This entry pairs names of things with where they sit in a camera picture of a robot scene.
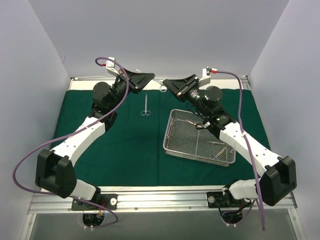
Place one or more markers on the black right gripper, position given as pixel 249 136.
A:
pixel 188 85

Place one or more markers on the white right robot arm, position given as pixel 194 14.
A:
pixel 274 175

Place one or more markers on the green surgical drape cloth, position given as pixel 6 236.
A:
pixel 131 153

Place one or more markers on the silver surgical scissors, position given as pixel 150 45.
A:
pixel 145 111

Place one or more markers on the aluminium frame rail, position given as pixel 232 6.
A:
pixel 135 199

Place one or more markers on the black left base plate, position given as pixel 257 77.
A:
pixel 106 200

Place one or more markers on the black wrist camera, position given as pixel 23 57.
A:
pixel 110 66
pixel 206 76

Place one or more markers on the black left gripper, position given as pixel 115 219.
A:
pixel 129 80

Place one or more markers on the silver surgical clamp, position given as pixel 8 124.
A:
pixel 197 125

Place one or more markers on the metal mesh instrument tray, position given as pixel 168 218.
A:
pixel 183 140

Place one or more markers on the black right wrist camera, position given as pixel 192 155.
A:
pixel 206 76

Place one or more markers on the silver surgical tweezers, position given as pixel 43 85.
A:
pixel 217 143

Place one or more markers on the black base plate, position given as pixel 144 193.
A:
pixel 106 200
pixel 220 199

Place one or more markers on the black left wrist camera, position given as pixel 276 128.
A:
pixel 110 66

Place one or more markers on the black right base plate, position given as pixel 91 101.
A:
pixel 220 199

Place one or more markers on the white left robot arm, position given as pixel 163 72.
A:
pixel 55 168

